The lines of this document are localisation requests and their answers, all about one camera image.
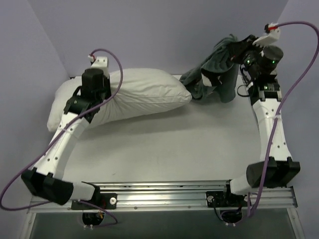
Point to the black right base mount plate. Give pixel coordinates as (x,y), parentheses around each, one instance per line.
(220,199)

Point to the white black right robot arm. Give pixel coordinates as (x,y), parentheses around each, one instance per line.
(258,58)

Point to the aluminium front rail frame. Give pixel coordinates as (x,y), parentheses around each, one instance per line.
(175,196)

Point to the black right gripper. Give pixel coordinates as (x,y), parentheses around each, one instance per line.
(239,50)

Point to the zebra and green pillowcase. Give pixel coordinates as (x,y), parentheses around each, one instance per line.
(215,74)

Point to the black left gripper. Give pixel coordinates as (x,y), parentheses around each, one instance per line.
(105,88)

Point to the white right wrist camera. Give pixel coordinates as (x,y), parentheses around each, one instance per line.
(272,34)

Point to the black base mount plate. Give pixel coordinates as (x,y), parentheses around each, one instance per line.
(105,201)
(220,199)

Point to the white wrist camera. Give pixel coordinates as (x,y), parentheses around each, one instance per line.
(272,34)
(101,63)

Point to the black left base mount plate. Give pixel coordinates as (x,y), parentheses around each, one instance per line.
(105,201)

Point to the white pillow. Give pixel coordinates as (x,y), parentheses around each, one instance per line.
(144,91)

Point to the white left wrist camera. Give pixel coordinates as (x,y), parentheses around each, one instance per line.
(101,63)

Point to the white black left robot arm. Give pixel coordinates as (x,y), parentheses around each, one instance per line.
(45,179)

